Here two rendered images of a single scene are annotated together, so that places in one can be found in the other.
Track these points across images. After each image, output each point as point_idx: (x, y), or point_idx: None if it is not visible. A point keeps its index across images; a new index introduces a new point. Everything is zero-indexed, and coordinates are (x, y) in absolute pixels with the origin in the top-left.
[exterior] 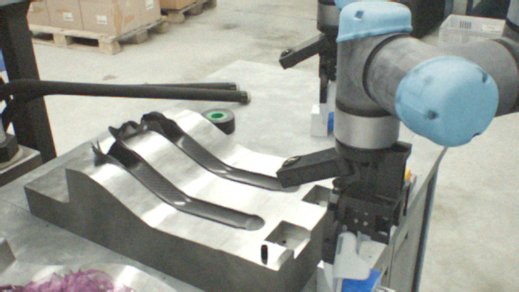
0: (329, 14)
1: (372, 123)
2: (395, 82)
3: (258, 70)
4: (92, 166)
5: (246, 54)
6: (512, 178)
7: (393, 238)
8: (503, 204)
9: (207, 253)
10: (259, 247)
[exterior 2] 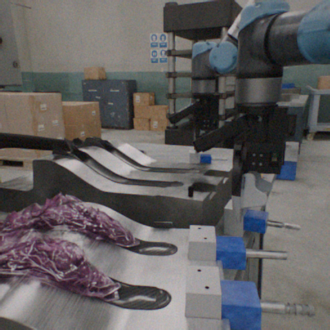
0: (200, 85)
1: (267, 82)
2: (296, 24)
3: (145, 145)
4: (54, 157)
5: None
6: (301, 227)
7: (262, 210)
8: (300, 243)
9: (146, 202)
10: (185, 193)
